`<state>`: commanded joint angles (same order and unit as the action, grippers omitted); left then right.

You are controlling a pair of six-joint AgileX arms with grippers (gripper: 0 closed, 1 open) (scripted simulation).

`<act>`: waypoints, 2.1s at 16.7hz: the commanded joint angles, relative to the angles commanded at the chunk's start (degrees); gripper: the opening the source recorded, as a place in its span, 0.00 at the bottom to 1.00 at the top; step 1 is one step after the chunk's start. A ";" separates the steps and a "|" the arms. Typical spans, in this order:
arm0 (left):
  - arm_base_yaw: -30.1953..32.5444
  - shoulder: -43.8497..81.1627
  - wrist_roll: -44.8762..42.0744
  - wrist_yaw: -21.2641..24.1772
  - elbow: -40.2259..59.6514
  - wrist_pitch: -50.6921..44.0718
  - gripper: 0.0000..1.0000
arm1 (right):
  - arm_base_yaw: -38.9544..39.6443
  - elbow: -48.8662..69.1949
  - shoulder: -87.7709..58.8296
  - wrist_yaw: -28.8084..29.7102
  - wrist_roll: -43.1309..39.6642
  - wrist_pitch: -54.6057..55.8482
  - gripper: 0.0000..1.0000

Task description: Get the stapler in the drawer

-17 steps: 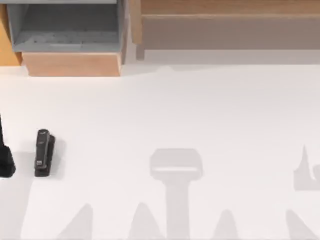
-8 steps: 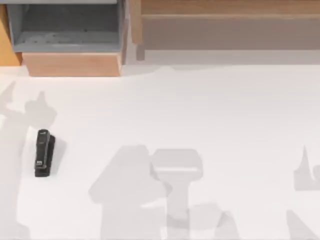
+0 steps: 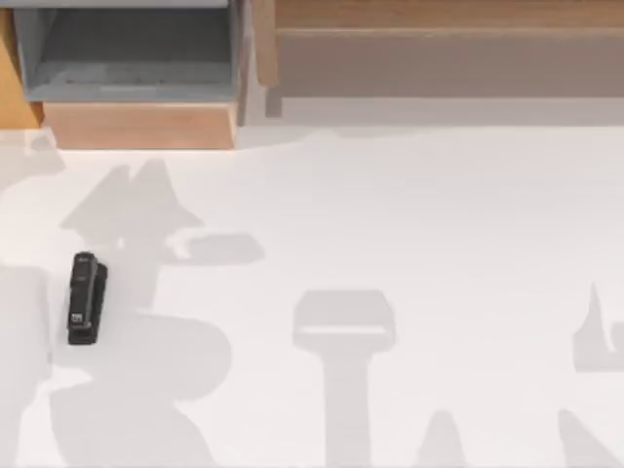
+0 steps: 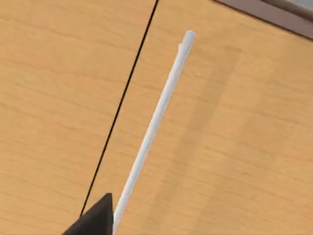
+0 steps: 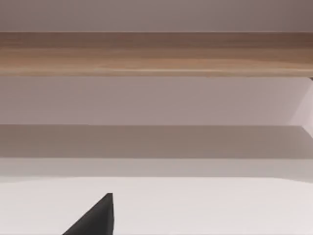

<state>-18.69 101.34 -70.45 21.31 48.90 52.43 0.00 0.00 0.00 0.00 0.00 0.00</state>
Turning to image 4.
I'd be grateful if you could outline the long metal door handle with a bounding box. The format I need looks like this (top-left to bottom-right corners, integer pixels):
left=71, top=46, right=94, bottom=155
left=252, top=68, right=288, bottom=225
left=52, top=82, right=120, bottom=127
left=112, top=30, right=197, bottom=235

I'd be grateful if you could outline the wooden cupboard door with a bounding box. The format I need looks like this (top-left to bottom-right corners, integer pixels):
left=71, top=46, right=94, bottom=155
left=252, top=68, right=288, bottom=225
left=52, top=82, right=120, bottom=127
left=82, top=0, right=313, bottom=235
left=0, top=0, right=158, bottom=235

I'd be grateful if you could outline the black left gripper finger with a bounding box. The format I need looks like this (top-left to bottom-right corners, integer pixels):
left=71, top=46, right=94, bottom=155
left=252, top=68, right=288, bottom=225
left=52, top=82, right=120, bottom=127
left=61, top=192, right=114, bottom=235

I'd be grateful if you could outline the dark brown cupboard top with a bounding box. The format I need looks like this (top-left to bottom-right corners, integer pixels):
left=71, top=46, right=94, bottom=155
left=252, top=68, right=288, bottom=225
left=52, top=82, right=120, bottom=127
left=212, top=0, right=313, bottom=40

